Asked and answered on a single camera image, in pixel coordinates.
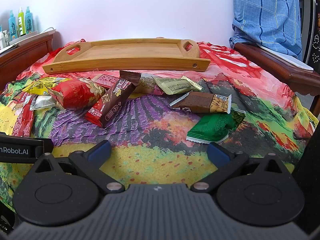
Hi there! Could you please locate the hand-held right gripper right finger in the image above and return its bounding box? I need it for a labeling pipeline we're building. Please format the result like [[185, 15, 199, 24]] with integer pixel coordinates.
[[191, 142, 292, 193]]

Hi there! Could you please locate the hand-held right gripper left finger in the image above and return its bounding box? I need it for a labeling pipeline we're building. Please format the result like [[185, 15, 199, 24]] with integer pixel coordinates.
[[32, 140, 125, 194]]

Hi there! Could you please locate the brown almond snack bar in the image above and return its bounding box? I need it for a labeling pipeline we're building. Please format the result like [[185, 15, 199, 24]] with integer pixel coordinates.
[[170, 92, 232, 114]]

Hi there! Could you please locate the dark brown snack bar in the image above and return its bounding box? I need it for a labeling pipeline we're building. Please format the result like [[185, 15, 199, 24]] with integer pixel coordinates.
[[99, 70, 142, 128]]

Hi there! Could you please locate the small white snack packet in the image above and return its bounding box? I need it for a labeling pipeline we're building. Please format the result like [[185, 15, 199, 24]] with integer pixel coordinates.
[[31, 95, 57, 110]]

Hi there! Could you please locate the wooden tray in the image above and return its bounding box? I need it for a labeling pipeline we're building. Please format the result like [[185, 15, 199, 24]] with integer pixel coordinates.
[[42, 38, 211, 75]]

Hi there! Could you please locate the long red snack packet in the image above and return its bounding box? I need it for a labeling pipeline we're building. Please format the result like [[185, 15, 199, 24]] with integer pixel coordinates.
[[11, 104, 35, 137]]

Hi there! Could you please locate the red snack bar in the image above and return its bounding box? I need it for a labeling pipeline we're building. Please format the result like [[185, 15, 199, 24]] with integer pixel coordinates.
[[85, 90, 110, 128]]

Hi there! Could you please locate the short red snack packet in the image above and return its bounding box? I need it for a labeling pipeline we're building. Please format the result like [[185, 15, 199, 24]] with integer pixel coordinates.
[[15, 92, 38, 110]]

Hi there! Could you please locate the printed blanket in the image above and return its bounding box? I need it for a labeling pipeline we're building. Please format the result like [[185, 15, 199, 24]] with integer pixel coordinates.
[[0, 40, 320, 205]]

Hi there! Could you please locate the large red snack bag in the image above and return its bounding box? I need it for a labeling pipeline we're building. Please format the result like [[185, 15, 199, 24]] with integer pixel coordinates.
[[47, 78, 107, 110]]

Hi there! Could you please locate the yellow snack packet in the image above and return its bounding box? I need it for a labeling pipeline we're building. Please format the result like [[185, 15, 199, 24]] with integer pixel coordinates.
[[22, 77, 72, 96]]

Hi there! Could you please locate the pink red snack packet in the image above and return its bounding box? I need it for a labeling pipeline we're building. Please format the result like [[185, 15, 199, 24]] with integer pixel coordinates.
[[87, 74, 120, 89]]

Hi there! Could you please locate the olive green snack packet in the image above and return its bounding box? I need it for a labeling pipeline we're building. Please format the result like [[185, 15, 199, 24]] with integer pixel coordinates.
[[152, 76, 203, 95]]

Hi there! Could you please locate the beige snack packet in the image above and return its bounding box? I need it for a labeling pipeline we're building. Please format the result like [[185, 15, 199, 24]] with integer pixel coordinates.
[[135, 74, 165, 95]]

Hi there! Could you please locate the wooden headboard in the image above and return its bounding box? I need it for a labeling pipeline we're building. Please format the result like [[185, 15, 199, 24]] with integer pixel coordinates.
[[0, 32, 62, 90]]

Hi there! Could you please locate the small white bottle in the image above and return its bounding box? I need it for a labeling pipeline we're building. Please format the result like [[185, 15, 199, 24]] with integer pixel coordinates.
[[0, 25, 9, 50]]

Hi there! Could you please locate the white plastic tray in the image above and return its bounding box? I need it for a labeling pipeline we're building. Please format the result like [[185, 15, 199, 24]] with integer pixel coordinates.
[[7, 27, 57, 47]]

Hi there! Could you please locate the white sheet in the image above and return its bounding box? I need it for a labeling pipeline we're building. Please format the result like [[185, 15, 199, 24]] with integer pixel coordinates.
[[260, 47, 314, 71]]

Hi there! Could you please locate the green bottle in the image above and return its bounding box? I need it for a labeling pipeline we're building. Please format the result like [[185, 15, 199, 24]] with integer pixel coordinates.
[[18, 7, 27, 37]]

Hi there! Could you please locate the blue plaid cloth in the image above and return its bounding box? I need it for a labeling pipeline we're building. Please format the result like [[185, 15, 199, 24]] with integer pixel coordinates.
[[229, 0, 303, 60]]

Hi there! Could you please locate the dark dotted appliance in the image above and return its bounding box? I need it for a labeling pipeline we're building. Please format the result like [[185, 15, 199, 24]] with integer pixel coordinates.
[[296, 0, 320, 67]]

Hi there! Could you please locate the wooden bed frame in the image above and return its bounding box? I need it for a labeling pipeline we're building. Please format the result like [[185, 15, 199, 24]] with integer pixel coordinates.
[[234, 42, 320, 118]]

